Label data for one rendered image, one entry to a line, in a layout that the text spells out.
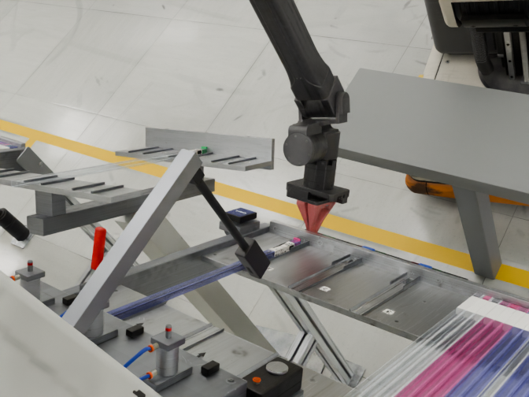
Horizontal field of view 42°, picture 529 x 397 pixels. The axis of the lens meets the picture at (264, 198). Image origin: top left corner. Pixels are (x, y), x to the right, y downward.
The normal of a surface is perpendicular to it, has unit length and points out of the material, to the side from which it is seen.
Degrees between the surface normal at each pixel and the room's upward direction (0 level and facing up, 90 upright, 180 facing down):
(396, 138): 0
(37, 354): 90
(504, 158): 0
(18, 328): 90
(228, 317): 90
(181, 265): 90
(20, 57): 0
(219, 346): 43
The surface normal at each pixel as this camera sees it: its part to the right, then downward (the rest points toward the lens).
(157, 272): 0.80, 0.23
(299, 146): -0.51, 0.18
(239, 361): 0.08, -0.96
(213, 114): -0.35, -0.58
